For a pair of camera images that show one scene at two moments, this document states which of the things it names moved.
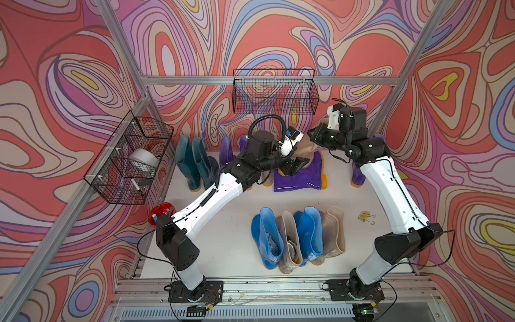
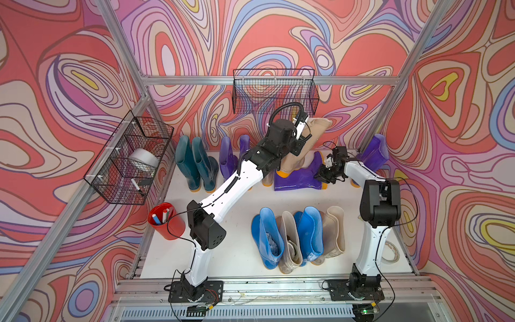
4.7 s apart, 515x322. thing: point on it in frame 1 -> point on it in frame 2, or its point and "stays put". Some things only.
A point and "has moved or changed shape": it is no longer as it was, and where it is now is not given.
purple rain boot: x=226 y=154 stays put
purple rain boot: x=243 y=142 stays put
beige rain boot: x=306 y=147 has moved or changed shape
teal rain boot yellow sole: x=186 y=163 stays put
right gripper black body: x=330 y=138 -> x=329 y=174
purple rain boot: x=312 y=176 stays put
